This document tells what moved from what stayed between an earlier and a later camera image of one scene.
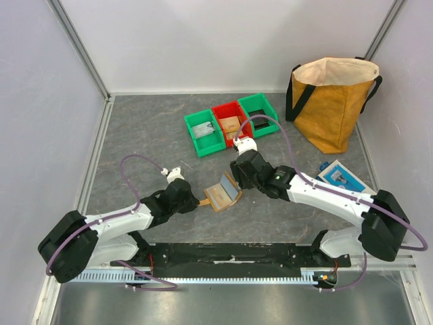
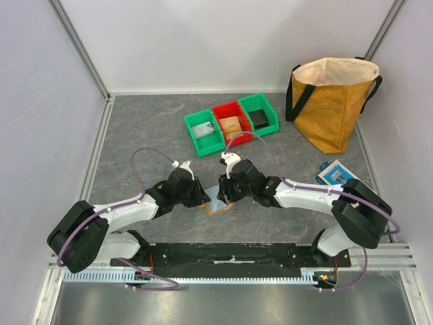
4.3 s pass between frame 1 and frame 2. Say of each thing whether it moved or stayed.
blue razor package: stayed
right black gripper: moved
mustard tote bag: stayed
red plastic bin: stayed
